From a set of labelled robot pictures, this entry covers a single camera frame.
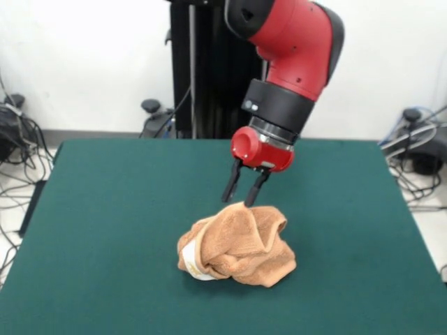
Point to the tan terry towel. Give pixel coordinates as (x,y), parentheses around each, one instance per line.
(244,240)

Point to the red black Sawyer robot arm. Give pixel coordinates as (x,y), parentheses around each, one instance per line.
(297,45)

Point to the dark green table cloth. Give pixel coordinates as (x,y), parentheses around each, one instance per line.
(104,209)

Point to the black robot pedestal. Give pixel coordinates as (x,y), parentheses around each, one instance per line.
(206,70)

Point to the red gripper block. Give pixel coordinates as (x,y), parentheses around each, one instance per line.
(269,157)

